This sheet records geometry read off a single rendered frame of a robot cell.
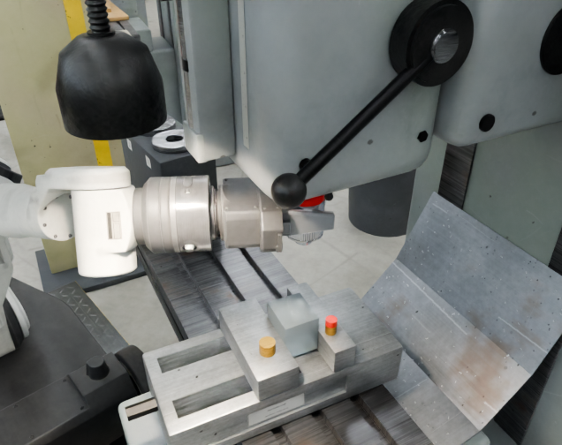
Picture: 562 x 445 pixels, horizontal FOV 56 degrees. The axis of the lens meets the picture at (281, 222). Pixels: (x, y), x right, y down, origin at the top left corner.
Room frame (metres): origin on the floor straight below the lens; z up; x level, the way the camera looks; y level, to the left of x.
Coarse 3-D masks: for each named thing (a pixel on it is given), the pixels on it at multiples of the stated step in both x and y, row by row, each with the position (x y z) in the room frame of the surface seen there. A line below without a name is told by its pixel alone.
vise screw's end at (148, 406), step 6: (144, 402) 0.46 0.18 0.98; (150, 402) 0.46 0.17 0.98; (126, 408) 0.45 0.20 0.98; (132, 408) 0.45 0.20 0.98; (138, 408) 0.45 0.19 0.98; (144, 408) 0.45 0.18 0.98; (150, 408) 0.45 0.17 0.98; (156, 408) 0.46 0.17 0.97; (126, 414) 0.44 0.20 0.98; (132, 414) 0.44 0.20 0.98; (138, 414) 0.45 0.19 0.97; (144, 414) 0.45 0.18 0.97
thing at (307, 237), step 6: (318, 204) 0.51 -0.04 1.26; (324, 204) 0.52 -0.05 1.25; (300, 234) 0.51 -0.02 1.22; (306, 234) 0.51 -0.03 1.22; (312, 234) 0.51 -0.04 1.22; (318, 234) 0.51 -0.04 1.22; (294, 240) 0.51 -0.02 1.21; (300, 240) 0.51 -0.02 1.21; (306, 240) 0.51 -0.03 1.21; (312, 240) 0.51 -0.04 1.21
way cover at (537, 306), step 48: (432, 240) 0.78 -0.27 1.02; (480, 240) 0.72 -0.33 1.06; (384, 288) 0.77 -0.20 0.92; (432, 288) 0.72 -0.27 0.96; (480, 288) 0.66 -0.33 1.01; (528, 288) 0.61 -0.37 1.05; (432, 336) 0.64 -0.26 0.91; (480, 336) 0.61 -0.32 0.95; (528, 336) 0.56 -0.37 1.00; (384, 384) 0.59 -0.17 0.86; (432, 384) 0.58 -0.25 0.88; (480, 384) 0.54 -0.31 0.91; (432, 432) 0.50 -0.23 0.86
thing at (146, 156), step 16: (160, 128) 1.03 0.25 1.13; (176, 128) 1.06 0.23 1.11; (128, 144) 1.04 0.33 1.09; (144, 144) 0.98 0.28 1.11; (160, 144) 0.96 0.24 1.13; (176, 144) 0.96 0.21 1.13; (128, 160) 1.05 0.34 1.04; (144, 160) 0.97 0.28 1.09; (160, 160) 0.91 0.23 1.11; (176, 160) 0.92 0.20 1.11; (192, 160) 0.94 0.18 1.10; (144, 176) 0.98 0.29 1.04; (160, 176) 0.91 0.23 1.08; (176, 176) 0.92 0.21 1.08
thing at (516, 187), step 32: (544, 128) 0.68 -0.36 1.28; (448, 160) 0.82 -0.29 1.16; (480, 160) 0.77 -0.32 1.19; (512, 160) 0.72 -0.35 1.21; (544, 160) 0.67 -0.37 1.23; (416, 192) 0.88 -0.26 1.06; (448, 192) 0.81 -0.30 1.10; (480, 192) 0.75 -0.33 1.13; (512, 192) 0.70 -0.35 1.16; (544, 192) 0.66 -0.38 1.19; (512, 224) 0.69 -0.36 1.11; (544, 224) 0.64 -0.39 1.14; (544, 256) 0.63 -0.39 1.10; (544, 384) 0.56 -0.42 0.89; (512, 416) 0.59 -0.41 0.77; (544, 416) 0.55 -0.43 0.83
